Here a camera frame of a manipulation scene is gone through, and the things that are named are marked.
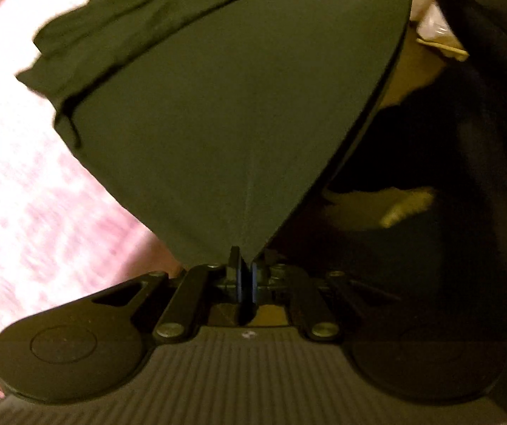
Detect pale slipper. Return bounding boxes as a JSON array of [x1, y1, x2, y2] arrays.
[[380, 189, 437, 228]]

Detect clear plastic bag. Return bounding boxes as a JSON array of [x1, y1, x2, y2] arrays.
[[414, 2, 470, 62]]

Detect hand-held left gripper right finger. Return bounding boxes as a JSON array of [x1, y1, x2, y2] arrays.
[[245, 252, 402, 342]]

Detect black t-shirt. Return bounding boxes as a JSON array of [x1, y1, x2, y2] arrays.
[[16, 0, 414, 271]]

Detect person's dark pants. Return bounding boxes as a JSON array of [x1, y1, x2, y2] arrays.
[[431, 0, 507, 315]]

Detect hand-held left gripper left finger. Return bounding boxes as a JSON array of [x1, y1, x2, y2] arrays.
[[92, 247, 247, 342]]

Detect pink rose blanket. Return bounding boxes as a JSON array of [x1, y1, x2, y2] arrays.
[[0, 0, 186, 333]]

